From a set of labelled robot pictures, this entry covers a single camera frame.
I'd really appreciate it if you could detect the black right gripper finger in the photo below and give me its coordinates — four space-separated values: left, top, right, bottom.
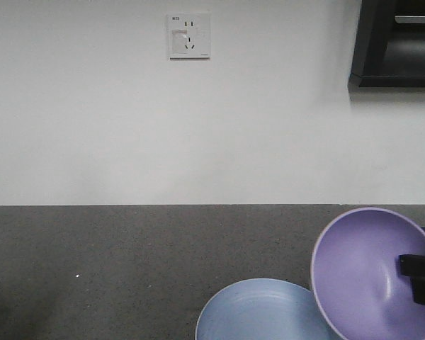
399 254 425 305

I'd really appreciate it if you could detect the purple bowl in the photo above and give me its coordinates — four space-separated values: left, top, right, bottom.
310 207 425 339

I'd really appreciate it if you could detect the light blue plate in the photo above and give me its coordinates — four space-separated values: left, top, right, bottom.
195 278 339 339

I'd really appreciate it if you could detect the white wall socket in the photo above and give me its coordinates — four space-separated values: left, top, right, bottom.
166 12 211 60

